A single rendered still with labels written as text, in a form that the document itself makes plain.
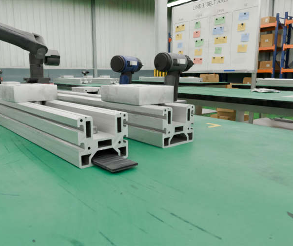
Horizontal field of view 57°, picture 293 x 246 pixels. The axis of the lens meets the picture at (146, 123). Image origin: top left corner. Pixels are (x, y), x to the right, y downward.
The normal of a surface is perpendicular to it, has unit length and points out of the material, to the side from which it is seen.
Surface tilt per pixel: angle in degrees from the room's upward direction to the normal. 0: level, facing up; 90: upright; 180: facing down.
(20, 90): 90
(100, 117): 90
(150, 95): 90
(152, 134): 90
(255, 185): 0
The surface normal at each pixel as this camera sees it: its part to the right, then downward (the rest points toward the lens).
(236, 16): -0.80, 0.11
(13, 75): 0.59, 0.14
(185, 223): 0.00, -0.98
